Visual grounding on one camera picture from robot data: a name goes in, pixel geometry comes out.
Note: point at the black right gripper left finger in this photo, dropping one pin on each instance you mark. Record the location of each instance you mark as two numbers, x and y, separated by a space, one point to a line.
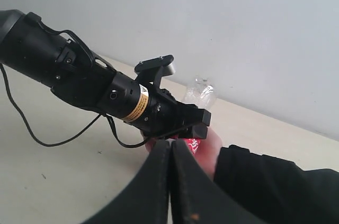
145 198

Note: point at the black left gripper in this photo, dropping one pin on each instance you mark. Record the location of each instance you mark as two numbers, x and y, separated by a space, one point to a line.
170 118

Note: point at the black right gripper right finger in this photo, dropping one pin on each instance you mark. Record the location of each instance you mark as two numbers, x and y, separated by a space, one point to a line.
195 198

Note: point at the clear bottle red label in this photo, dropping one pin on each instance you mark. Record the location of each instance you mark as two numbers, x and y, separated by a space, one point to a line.
201 92

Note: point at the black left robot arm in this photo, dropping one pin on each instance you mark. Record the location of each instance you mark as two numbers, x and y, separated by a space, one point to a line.
78 76

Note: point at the person's open hand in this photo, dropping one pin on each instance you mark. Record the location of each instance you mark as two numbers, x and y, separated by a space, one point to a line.
206 151

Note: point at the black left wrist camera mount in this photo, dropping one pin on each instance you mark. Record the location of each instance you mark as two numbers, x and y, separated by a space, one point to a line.
153 70

